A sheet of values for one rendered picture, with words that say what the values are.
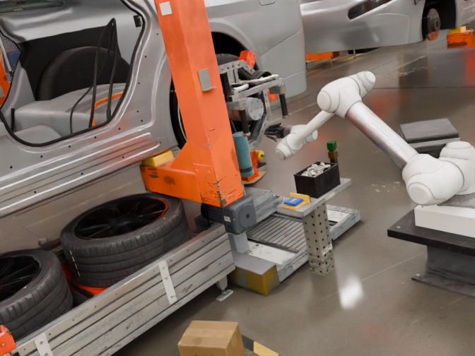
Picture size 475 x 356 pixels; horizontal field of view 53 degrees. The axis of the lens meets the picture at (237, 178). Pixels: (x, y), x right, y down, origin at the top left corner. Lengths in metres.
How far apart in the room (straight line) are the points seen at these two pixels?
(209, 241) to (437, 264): 1.12
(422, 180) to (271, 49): 1.60
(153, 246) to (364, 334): 1.05
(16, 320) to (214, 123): 1.17
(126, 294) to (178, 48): 1.12
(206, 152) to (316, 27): 3.23
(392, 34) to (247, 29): 2.23
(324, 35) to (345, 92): 2.96
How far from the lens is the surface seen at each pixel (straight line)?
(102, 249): 2.37
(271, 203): 3.21
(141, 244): 2.36
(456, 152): 2.29
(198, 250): 2.42
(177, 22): 2.19
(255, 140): 3.02
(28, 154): 2.41
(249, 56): 2.98
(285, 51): 3.45
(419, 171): 2.16
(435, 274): 2.56
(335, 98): 2.30
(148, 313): 2.33
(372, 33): 5.09
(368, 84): 2.44
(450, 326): 2.29
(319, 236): 2.53
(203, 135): 2.26
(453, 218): 2.32
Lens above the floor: 1.41
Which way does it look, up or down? 19 degrees down
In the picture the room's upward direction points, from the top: 12 degrees counter-clockwise
